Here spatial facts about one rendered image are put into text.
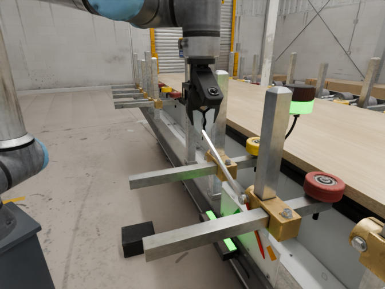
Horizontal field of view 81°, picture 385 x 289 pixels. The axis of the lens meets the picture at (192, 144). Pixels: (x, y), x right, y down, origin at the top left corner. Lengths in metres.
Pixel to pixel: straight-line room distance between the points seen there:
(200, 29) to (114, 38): 7.66
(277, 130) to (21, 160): 0.87
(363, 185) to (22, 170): 1.04
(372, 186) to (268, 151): 0.26
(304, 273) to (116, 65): 7.86
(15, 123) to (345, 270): 1.10
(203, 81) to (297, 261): 0.57
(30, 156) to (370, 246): 1.00
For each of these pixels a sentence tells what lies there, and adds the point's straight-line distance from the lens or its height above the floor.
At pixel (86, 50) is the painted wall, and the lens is 8.09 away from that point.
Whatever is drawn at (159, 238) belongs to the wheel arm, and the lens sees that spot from 0.45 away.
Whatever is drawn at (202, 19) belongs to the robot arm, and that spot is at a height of 1.24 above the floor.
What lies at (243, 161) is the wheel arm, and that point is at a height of 0.85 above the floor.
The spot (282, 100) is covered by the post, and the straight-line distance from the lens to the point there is 0.46.
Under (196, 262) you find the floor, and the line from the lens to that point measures 1.54.
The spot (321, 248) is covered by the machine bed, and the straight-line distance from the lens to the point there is 0.79.
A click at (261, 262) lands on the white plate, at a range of 0.61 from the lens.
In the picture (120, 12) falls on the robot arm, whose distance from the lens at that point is 0.47.
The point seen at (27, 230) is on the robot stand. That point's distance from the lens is 1.02.
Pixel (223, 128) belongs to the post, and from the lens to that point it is 0.70.
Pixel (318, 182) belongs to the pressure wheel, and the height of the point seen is 0.91.
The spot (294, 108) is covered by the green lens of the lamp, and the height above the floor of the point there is 1.08.
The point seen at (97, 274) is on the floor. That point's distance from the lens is 1.58.
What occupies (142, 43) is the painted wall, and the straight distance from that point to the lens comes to 8.35.
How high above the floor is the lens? 1.18
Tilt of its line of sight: 22 degrees down
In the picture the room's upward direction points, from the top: straight up
